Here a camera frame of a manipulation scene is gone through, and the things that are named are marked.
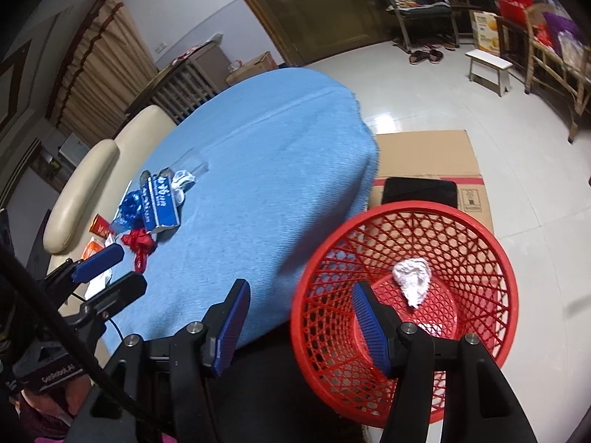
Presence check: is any small red box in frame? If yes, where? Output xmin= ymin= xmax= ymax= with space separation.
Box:
xmin=90 ymin=214 xmax=114 ymax=237

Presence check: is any blue toothpaste box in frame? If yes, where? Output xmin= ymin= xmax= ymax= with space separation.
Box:
xmin=140 ymin=171 xmax=182 ymax=235

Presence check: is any bamboo chair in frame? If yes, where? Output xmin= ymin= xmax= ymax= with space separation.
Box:
xmin=524 ymin=4 xmax=591 ymax=144

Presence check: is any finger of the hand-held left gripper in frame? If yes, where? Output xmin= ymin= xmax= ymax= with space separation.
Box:
xmin=44 ymin=244 xmax=125 ymax=293
xmin=69 ymin=271 xmax=148 ymax=333

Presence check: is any purple cushion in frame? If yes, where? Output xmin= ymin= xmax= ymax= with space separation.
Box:
xmin=542 ymin=9 xmax=578 ymax=44

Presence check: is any wooden glass-panel door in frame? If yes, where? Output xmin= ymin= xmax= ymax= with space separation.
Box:
xmin=217 ymin=0 xmax=393 ymax=68

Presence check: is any cream leather sofa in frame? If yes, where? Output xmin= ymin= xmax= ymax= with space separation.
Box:
xmin=44 ymin=105 xmax=176 ymax=254

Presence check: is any small white stool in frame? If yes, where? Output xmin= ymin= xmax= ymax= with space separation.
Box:
xmin=465 ymin=50 xmax=513 ymax=97

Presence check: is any orange printed carton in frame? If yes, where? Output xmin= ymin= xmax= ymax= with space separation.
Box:
xmin=471 ymin=10 xmax=502 ymax=54

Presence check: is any brown cardboard box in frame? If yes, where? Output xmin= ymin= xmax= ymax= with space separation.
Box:
xmin=225 ymin=52 xmax=278 ymax=86

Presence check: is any tan striped curtain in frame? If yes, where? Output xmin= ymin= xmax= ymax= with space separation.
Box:
xmin=46 ymin=0 xmax=160 ymax=148

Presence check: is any red plastic mesh basket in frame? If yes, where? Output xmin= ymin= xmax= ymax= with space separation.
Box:
xmin=290 ymin=200 xmax=519 ymax=429

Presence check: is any crumpled white tissue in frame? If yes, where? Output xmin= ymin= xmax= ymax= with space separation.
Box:
xmin=171 ymin=171 xmax=197 ymax=204

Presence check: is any clear plastic container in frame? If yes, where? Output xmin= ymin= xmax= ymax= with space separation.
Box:
xmin=173 ymin=148 xmax=211 ymax=181

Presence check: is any red ribbon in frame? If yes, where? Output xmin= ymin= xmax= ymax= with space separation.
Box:
xmin=121 ymin=228 xmax=155 ymax=273

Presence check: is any black cable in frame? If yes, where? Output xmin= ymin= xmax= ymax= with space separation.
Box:
xmin=0 ymin=240 xmax=178 ymax=441

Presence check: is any flat brown cardboard sheet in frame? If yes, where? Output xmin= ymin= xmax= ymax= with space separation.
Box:
xmin=367 ymin=129 xmax=497 ymax=241

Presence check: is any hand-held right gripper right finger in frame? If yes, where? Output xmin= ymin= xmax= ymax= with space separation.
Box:
xmin=352 ymin=281 xmax=539 ymax=443

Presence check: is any person's left forearm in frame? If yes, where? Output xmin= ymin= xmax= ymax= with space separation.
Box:
xmin=14 ymin=378 xmax=93 ymax=443

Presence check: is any white paper sheet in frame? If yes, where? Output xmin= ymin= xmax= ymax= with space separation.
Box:
xmin=83 ymin=233 xmax=121 ymax=303

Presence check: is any red bag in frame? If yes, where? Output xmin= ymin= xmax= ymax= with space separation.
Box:
xmin=492 ymin=0 xmax=536 ymax=21

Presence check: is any blue plastic bag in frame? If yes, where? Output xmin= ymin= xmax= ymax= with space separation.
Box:
xmin=111 ymin=189 xmax=148 ymax=234

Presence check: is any grey seat cushion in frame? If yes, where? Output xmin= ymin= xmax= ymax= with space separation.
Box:
xmin=399 ymin=2 xmax=451 ymax=14

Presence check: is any wooden radiator cover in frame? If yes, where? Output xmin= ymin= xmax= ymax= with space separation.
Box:
xmin=124 ymin=41 xmax=232 ymax=125

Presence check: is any small white box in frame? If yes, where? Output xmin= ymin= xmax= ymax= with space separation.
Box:
xmin=62 ymin=131 xmax=90 ymax=164

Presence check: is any blue tablecloth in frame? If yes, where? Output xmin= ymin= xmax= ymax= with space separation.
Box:
xmin=99 ymin=68 xmax=380 ymax=365

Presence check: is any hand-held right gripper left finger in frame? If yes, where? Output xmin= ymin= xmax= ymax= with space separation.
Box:
xmin=69 ymin=279 xmax=252 ymax=443

